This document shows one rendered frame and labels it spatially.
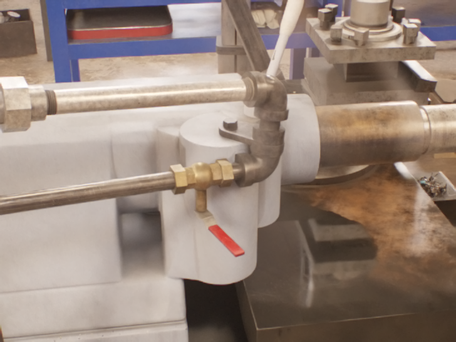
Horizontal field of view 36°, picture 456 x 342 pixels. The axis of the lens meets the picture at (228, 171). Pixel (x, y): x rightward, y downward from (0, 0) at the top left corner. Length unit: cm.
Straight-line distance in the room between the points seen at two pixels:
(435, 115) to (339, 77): 29
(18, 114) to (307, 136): 38
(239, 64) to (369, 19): 91
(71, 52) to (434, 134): 190
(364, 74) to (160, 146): 47
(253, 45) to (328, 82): 63
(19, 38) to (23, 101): 407
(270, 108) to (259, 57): 107
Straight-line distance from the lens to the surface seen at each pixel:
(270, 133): 71
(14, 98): 60
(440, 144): 94
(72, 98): 62
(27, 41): 467
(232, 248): 68
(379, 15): 115
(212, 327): 116
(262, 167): 72
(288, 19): 81
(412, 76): 115
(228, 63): 201
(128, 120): 79
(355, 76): 116
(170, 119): 79
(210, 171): 70
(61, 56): 267
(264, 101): 69
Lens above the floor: 148
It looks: 28 degrees down
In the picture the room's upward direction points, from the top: straight up
